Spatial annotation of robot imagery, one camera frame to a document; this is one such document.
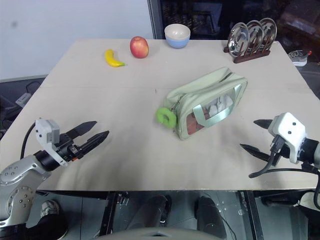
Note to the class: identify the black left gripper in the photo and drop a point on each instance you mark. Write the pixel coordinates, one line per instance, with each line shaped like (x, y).
(66, 150)

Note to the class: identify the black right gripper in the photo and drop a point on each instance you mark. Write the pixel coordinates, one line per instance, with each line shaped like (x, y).
(283, 153)

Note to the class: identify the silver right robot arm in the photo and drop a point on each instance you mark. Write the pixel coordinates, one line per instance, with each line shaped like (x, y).
(310, 151)

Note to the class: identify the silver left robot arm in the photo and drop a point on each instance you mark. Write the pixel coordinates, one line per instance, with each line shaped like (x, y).
(17, 175)

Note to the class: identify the light green toiletry bag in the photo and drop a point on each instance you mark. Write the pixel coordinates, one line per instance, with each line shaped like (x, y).
(200, 92)

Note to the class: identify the grey power strip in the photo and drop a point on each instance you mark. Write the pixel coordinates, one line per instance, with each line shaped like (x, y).
(22, 99)

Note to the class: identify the black table leg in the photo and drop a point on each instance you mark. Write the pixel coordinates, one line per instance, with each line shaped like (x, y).
(252, 215)
(108, 212)

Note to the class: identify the yellow banana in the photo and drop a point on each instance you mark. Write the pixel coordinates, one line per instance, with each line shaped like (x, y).
(110, 58)

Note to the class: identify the dark wooden plate rack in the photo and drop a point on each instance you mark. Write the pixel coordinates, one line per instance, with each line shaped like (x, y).
(252, 58)

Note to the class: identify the grey worn shoe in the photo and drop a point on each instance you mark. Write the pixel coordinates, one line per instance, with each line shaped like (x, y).
(49, 208)

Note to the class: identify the grey sneaker with red tab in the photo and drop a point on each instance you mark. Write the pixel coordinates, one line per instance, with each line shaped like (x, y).
(298, 58)

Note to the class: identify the dark rounded shape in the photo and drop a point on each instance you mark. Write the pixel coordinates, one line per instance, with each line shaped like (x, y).
(210, 217)

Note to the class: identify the red apple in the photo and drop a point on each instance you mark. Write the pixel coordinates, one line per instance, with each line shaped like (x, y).
(139, 47)

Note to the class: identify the round steel plate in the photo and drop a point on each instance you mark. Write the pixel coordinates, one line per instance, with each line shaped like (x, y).
(238, 38)
(270, 31)
(256, 35)

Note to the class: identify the grey rounded robot body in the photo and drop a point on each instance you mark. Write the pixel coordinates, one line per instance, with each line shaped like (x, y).
(155, 235)

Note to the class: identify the blue and white bowl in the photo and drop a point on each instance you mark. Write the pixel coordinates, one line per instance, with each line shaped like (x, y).
(177, 37)

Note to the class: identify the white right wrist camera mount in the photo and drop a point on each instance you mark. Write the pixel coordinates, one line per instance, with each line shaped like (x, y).
(292, 135)

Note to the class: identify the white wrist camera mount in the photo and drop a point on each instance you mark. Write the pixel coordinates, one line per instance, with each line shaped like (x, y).
(292, 135)
(46, 132)

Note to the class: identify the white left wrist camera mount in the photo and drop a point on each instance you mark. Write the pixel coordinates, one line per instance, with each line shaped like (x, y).
(46, 132)

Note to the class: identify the grey upright post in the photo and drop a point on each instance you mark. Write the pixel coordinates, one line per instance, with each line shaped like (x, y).
(154, 18)

